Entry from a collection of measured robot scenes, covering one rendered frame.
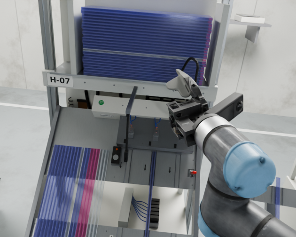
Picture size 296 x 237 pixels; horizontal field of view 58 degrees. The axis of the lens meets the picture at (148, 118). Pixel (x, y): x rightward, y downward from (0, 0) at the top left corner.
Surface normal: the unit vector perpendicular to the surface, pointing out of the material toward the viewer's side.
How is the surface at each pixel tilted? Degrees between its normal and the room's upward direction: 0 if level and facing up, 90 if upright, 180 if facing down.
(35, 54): 90
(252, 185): 88
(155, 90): 90
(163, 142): 43
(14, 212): 0
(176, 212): 0
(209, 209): 85
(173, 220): 0
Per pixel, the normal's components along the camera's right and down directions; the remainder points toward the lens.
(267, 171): 0.24, 0.42
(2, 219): 0.07, -0.90
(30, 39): -0.10, 0.43
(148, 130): 0.00, -0.36
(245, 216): -0.33, -0.65
